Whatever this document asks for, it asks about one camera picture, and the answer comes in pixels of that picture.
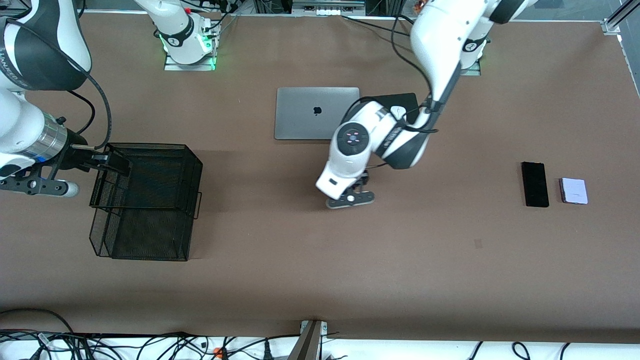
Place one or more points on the lavender flip phone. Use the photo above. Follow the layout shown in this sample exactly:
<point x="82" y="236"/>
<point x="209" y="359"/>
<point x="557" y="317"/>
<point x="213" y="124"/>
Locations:
<point x="574" y="191"/>

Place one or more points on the silver closed laptop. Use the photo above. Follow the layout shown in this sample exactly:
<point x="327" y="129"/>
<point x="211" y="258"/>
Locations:
<point x="300" y="115"/>

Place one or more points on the white power strip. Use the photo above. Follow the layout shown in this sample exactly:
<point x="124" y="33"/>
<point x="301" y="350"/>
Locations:
<point x="327" y="10"/>

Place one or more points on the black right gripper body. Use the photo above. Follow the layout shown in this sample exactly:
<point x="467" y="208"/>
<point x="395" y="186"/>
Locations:
<point x="76" y="156"/>

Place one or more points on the aluminium frame corner profile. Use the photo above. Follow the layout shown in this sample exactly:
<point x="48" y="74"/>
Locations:
<point x="612" y="25"/>

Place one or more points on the long black smartphone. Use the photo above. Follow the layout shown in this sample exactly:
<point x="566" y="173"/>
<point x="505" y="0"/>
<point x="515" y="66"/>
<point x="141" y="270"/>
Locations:
<point x="535" y="185"/>

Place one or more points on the copper coloured part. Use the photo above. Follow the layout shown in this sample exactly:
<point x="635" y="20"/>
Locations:
<point x="419" y="5"/>

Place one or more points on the grey metal camera post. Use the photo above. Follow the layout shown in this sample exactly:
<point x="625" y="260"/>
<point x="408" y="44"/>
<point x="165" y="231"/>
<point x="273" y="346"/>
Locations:
<point x="307" y="345"/>

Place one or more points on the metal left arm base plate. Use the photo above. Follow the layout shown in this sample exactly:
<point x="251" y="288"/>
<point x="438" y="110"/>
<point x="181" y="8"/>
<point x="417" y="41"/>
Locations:
<point x="472" y="72"/>

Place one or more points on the black mouse pad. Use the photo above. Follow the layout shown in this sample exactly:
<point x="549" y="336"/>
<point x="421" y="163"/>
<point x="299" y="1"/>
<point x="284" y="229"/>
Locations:
<point x="407" y="99"/>

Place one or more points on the white computer mouse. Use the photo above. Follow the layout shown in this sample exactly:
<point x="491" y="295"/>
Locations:
<point x="398" y="111"/>

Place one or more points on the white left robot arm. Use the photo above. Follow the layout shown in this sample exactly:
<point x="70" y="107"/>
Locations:
<point x="440" y="45"/>

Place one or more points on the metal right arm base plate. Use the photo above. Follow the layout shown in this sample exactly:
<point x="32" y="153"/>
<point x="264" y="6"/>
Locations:
<point x="190" y="67"/>

